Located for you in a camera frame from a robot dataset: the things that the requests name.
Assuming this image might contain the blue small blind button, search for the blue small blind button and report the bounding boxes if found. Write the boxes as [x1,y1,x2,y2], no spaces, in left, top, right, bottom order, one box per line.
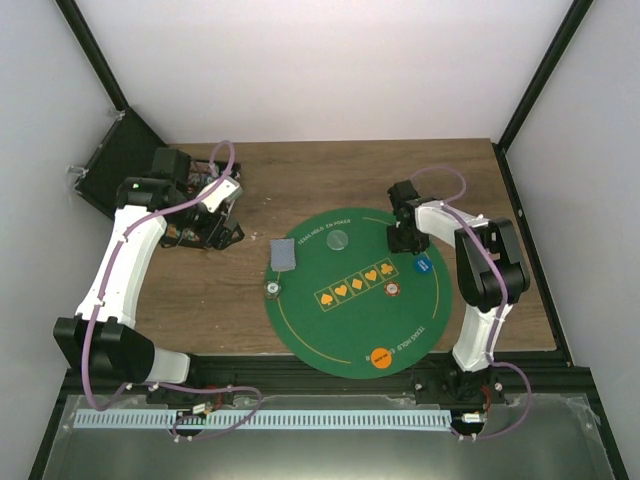
[414,256,433,274]

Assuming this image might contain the clear dealer button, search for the clear dealer button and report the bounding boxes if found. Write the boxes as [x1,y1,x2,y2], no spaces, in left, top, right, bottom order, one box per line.
[326,229,349,251]

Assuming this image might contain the orange big blind button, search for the orange big blind button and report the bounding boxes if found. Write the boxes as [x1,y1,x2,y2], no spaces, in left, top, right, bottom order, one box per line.
[370,347,393,370]

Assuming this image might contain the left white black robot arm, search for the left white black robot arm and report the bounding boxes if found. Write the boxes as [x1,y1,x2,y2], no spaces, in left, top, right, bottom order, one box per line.
[53,141,243,404]

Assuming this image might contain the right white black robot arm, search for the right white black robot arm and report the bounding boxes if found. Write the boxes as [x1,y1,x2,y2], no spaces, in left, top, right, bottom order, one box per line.
[387,180,530,403]

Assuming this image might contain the round green poker mat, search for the round green poker mat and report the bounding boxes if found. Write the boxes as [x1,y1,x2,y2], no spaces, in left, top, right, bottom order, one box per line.
[265,208,454,379]

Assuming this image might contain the black poker chip case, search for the black poker chip case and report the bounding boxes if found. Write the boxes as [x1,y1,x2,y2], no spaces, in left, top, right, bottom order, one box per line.
[75,109,241,248]

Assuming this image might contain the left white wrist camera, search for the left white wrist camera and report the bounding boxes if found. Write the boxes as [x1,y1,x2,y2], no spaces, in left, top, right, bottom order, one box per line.
[200,178,243,213]

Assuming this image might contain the light blue slotted cable duct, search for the light blue slotted cable duct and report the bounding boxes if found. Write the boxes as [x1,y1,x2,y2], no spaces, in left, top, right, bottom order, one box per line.
[73,409,452,432]

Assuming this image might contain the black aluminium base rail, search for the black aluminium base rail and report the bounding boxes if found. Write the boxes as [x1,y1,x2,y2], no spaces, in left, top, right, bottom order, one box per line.
[64,353,596,406]

